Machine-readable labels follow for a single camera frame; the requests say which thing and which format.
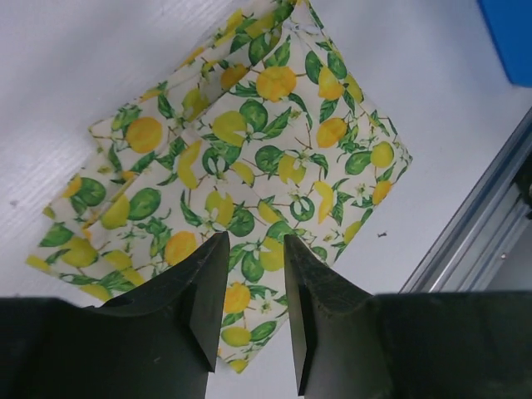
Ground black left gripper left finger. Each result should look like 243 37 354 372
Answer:
78 233 229 398

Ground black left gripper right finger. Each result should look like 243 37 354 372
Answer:
283 235 395 398

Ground aluminium front rail frame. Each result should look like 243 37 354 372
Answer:
401 111 531 293

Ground lemon print skirt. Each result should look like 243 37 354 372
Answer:
27 1 411 372

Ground blue plastic bin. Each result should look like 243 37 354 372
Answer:
478 0 531 88

